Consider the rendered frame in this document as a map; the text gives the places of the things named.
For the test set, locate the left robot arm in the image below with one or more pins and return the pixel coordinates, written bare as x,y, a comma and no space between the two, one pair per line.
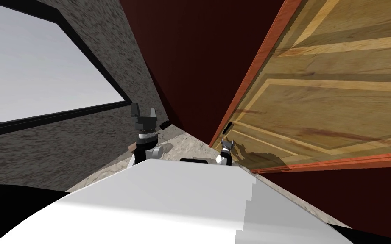
145,149

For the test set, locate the black framed window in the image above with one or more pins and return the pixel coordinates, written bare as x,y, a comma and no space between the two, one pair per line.
36,64

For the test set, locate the wooden door leaf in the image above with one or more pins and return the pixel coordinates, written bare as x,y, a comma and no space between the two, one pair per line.
324,101

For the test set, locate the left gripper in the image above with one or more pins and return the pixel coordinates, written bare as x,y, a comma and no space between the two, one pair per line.
146,123

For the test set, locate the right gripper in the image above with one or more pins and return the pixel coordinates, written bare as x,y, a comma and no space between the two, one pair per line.
227,148

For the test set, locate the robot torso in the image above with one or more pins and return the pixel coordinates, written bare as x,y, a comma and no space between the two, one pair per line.
168,203

